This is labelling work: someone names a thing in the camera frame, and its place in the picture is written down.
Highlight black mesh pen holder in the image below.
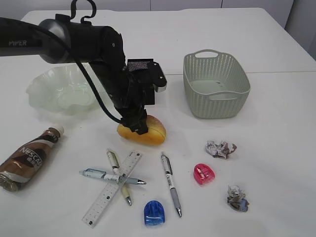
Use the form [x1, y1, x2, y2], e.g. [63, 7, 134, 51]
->
[127, 58, 155, 105]

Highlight pale green wavy glass plate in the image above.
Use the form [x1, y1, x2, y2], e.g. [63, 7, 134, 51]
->
[26, 64, 100, 116]

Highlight yellow bread roll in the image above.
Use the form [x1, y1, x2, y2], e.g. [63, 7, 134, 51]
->
[117, 115, 166, 146]

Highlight brown Nescafe coffee bottle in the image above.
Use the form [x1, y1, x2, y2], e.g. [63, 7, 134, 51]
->
[0, 125, 64, 192]

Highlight cream yellow ballpoint pen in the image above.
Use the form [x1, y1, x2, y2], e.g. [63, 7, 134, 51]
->
[107, 148, 132, 206]

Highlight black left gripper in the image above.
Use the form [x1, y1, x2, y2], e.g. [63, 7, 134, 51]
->
[115, 71, 148, 135]

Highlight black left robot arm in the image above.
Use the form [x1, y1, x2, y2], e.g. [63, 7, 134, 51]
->
[0, 14, 153, 135]

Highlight blue-grey ballpoint pen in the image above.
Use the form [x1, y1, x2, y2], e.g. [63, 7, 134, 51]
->
[79, 168, 147, 185]

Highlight white grey mechanical pen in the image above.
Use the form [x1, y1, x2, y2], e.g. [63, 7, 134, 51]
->
[161, 152, 182, 218]

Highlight transparent plastic ruler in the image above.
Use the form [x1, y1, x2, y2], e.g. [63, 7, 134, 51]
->
[82, 151, 143, 228]

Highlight blue pencil sharpener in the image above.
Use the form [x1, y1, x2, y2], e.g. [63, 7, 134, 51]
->
[144, 200, 165, 226]

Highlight paper ball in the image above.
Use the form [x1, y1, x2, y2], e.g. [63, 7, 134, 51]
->
[204, 140, 237, 159]
[227, 185, 249, 212]

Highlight grey-green woven plastic basket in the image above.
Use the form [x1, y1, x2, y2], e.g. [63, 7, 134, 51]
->
[183, 49, 251, 119]

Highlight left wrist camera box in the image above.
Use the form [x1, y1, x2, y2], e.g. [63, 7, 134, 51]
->
[147, 61, 167, 93]

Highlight red pencil sharpener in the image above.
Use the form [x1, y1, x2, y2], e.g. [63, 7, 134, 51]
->
[194, 163, 216, 185]

